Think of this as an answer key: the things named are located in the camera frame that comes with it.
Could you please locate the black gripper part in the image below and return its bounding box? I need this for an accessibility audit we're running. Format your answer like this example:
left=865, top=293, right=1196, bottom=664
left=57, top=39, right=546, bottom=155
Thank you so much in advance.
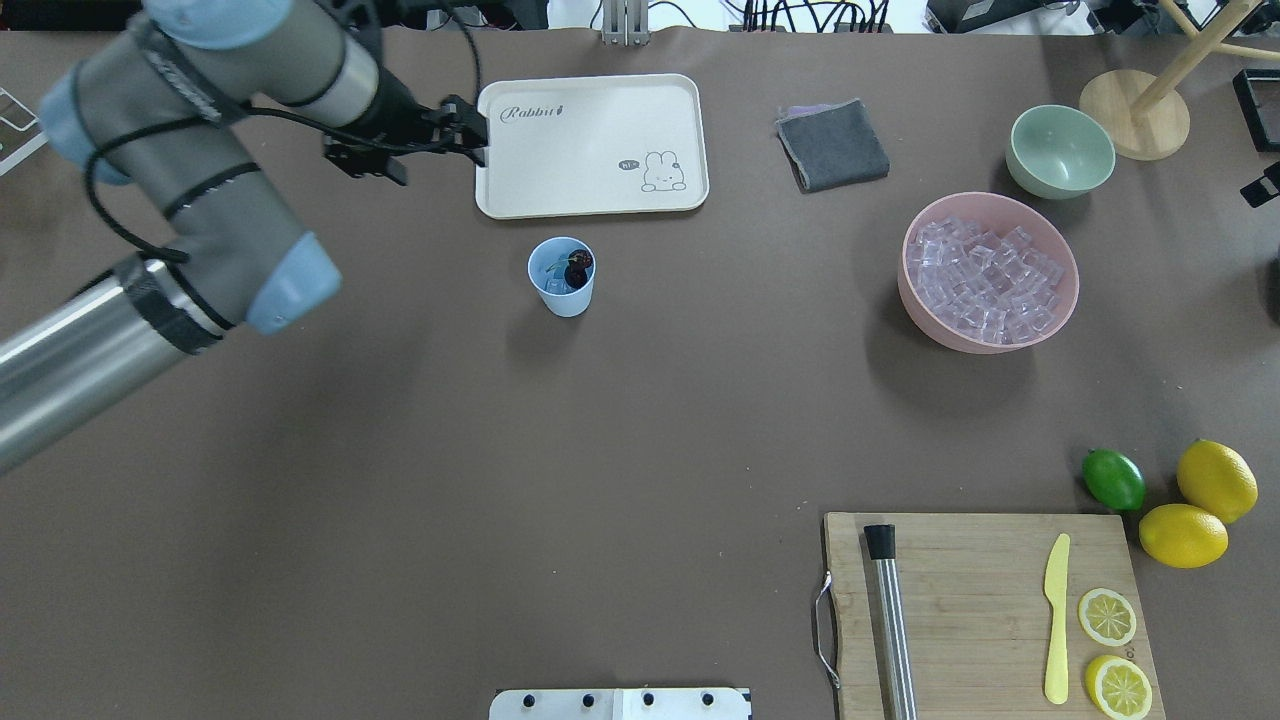
left=1239, top=161, right=1280, bottom=208

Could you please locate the pink bowl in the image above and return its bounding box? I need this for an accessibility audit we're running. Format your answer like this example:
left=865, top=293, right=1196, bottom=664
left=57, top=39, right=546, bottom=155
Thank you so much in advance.
left=899, top=192, right=1080, bottom=354

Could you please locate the lemon slice near knife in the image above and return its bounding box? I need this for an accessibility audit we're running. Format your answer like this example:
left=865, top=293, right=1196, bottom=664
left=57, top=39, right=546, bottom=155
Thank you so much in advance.
left=1076, top=587, right=1138, bottom=648

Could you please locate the yellow lemon near lime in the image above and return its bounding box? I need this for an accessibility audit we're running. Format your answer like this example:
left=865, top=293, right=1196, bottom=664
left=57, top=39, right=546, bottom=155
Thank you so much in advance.
left=1138, top=503, right=1229, bottom=569

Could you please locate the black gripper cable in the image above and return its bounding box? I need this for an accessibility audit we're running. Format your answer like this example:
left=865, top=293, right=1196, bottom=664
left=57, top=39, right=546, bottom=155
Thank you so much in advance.
left=83, top=0, right=486, bottom=263

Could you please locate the grey folded cloth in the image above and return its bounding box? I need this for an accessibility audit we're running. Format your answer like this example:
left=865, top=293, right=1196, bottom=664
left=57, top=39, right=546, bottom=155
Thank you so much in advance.
left=774, top=97, right=891, bottom=193

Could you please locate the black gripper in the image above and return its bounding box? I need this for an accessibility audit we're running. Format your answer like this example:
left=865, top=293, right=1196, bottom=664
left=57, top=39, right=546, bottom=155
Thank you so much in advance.
left=323, top=68, right=490, bottom=187

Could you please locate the yellow lemon outer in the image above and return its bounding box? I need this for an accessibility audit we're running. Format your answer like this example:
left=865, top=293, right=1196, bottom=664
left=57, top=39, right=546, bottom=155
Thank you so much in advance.
left=1176, top=439, right=1260, bottom=524

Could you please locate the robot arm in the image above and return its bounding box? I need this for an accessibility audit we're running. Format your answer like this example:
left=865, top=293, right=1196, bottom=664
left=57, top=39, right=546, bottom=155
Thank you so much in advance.
left=3, top=1, right=489, bottom=471

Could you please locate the dark cherry pair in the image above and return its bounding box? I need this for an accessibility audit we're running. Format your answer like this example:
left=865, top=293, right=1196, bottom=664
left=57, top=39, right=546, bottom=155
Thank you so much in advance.
left=564, top=249, right=594, bottom=291

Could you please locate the white wire cup rack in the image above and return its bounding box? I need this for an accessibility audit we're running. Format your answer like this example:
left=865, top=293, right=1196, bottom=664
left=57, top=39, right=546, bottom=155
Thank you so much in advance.
left=0, top=88, right=47, bottom=176

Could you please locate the steel muddler black tip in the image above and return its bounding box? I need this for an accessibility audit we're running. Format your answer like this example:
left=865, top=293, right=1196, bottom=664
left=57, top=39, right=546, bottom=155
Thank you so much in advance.
left=863, top=523, right=919, bottom=719

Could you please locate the pile of ice cubes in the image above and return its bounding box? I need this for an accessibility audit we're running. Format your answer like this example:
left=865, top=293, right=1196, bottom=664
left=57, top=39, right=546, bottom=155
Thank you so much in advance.
left=904, top=217, right=1068, bottom=346

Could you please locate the wooden cutting board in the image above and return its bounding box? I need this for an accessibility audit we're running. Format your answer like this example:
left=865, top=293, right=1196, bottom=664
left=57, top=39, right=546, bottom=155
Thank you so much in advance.
left=823, top=512, right=1158, bottom=719

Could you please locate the lemon slice far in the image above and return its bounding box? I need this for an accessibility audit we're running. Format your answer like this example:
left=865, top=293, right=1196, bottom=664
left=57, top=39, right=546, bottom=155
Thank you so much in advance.
left=1085, top=655, right=1155, bottom=719

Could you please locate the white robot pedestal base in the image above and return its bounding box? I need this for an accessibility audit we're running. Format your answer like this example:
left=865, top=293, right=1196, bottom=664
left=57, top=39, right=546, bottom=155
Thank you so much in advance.
left=488, top=687, right=754, bottom=719

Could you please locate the green bowl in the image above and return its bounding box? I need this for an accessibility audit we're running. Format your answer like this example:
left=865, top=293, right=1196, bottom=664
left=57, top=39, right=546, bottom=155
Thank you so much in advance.
left=1005, top=105, right=1117, bottom=200

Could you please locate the aluminium frame post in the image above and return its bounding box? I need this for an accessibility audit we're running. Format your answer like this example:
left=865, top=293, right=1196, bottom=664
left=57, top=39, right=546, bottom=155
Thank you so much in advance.
left=600, top=0, right=652, bottom=47

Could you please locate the light blue cup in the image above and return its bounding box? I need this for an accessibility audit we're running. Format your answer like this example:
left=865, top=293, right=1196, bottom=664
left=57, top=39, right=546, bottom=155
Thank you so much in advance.
left=527, top=236, right=596, bottom=316

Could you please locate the cream rabbit tray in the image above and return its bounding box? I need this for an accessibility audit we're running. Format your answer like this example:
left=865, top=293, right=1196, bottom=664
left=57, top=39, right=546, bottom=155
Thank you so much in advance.
left=475, top=73, right=710, bottom=220

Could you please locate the green lime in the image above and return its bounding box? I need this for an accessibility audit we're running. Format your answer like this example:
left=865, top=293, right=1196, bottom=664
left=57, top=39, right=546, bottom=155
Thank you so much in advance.
left=1082, top=448, right=1147, bottom=512

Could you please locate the clear ice cube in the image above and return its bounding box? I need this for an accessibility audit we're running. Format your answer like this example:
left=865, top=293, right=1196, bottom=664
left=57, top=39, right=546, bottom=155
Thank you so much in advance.
left=543, top=275, right=572, bottom=296

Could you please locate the wooden cup tree stand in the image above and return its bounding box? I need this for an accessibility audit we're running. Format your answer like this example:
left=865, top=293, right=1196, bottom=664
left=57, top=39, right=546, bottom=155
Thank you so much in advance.
left=1078, top=1, right=1277, bottom=161

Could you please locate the yellow plastic knife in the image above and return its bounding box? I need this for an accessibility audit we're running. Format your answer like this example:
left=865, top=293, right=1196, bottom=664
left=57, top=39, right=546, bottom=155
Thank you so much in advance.
left=1043, top=533, right=1071, bottom=706

